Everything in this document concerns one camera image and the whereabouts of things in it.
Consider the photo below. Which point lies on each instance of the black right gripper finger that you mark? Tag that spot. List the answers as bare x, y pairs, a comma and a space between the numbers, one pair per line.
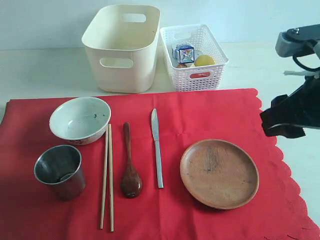
280, 112
285, 130

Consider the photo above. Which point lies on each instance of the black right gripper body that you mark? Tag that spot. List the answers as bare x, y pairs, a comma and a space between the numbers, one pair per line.
306, 104

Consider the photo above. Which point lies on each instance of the brown wooden plate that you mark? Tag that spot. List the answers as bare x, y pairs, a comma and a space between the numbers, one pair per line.
219, 174

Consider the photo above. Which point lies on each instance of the red toy sausage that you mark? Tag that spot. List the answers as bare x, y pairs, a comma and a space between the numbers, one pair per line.
200, 75

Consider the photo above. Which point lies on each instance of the yellow lemon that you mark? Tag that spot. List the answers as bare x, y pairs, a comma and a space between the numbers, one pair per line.
204, 60

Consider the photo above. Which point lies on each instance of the orange fried chicken piece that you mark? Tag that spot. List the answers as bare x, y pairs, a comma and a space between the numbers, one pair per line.
181, 65

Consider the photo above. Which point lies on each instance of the blue white milk carton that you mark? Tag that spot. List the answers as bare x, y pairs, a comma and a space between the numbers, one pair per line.
183, 52

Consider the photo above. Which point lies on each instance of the white ceramic bowl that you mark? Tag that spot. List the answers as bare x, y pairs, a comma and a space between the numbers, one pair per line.
80, 121

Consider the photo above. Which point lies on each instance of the white perforated plastic basket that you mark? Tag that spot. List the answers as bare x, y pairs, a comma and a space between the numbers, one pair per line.
202, 39

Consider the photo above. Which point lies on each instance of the red tablecloth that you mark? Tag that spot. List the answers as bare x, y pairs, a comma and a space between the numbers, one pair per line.
30, 211

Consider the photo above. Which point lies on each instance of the silver table knife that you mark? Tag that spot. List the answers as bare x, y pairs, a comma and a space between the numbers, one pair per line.
156, 138

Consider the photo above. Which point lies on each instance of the dark wooden spoon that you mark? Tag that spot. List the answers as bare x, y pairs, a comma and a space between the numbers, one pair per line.
131, 183

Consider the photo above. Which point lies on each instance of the cream plastic storage bin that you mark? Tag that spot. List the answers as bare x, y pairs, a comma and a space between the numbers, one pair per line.
121, 46

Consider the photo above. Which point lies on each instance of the right wooden chopstick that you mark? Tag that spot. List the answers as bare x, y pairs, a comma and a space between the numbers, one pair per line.
111, 184

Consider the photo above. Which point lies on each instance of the wooden chopstick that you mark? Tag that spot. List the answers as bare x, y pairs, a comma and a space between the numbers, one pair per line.
104, 181
111, 184

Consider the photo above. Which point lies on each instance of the left wooden chopstick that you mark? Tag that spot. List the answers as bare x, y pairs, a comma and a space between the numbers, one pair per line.
104, 181

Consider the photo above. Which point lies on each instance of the stainless steel cup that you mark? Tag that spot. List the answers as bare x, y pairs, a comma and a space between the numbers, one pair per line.
60, 169

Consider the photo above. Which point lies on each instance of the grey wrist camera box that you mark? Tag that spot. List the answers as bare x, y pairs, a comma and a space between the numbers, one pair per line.
299, 41

